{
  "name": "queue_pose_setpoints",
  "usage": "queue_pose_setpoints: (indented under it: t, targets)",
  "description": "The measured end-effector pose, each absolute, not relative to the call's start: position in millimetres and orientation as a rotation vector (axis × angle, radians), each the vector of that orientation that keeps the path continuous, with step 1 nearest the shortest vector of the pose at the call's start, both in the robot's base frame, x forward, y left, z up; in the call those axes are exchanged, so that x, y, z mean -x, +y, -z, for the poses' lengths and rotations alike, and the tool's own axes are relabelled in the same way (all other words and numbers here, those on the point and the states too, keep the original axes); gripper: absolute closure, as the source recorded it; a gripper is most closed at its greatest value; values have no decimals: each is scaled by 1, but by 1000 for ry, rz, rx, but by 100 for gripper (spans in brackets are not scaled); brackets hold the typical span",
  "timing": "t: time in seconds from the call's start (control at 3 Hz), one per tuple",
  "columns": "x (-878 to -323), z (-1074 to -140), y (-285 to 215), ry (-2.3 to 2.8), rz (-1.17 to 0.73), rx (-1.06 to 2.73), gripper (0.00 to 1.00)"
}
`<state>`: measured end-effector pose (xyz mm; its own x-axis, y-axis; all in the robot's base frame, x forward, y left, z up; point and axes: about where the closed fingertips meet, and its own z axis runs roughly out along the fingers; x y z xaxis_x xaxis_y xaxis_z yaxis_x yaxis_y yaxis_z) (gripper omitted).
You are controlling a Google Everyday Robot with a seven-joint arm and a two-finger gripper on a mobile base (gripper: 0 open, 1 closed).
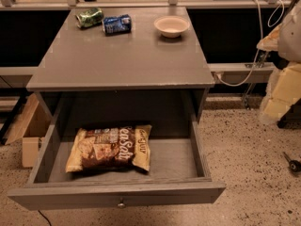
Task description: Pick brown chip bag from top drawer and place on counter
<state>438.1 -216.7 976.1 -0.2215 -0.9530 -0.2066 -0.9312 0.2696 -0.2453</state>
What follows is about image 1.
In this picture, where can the brown sea salt chip bag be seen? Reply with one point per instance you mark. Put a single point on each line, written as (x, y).
(110, 148)

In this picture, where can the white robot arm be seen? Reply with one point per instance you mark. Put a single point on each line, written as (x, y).
(284, 85)

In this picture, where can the open grey top drawer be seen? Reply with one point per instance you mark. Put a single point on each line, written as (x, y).
(178, 174)

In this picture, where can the grey cabinet with counter top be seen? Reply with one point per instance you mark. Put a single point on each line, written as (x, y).
(93, 80)

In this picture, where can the white paper bowl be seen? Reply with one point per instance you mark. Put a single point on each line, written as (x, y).
(171, 26)

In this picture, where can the blue soda can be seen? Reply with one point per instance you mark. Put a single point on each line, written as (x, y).
(117, 24)

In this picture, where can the crushed green soda can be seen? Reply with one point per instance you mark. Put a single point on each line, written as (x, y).
(89, 18)

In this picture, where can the cardboard box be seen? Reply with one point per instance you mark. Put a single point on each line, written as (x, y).
(29, 128)

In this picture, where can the black tool on floor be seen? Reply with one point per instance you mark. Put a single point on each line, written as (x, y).
(294, 165)

